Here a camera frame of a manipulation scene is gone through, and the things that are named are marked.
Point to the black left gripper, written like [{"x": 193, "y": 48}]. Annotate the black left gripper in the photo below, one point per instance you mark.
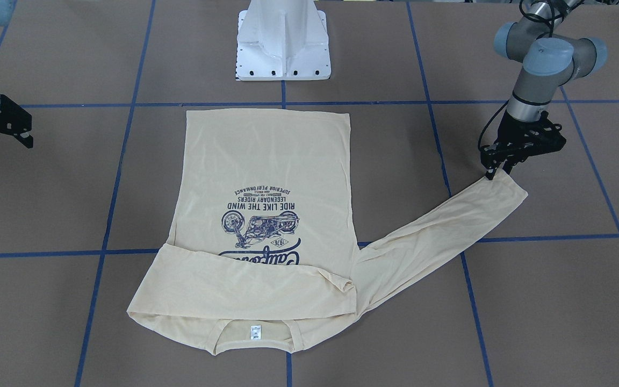
[{"x": 512, "y": 130}]

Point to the cream long-sleeve graphic shirt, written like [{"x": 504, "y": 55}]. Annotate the cream long-sleeve graphic shirt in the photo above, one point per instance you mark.
[{"x": 262, "y": 250}]

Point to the left robot arm grey silver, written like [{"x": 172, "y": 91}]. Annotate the left robot arm grey silver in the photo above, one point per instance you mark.
[{"x": 548, "y": 61}]

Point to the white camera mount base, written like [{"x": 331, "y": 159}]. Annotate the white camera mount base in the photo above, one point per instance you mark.
[{"x": 282, "y": 41}]

